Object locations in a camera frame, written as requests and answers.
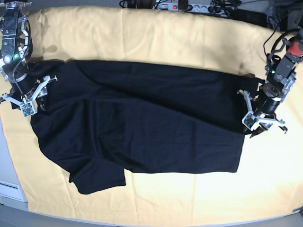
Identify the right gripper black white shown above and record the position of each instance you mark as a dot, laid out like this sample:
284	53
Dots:
28	93

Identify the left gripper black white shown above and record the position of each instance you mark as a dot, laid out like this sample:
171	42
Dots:
261	113

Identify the dark navy T-shirt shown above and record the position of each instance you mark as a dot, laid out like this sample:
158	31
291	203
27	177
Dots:
101	118

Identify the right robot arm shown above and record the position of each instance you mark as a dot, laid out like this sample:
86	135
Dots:
17	44

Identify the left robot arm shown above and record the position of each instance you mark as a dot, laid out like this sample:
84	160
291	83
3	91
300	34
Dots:
286	53

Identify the yellow table cloth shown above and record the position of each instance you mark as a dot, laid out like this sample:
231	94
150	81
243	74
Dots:
269	180

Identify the white drawer unit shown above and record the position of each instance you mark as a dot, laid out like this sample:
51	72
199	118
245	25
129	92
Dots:
11	191

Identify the black box at table edge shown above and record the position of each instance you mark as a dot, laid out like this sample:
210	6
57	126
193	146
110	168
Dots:
252	17

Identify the white power strip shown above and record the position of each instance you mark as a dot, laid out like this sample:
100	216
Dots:
192	8

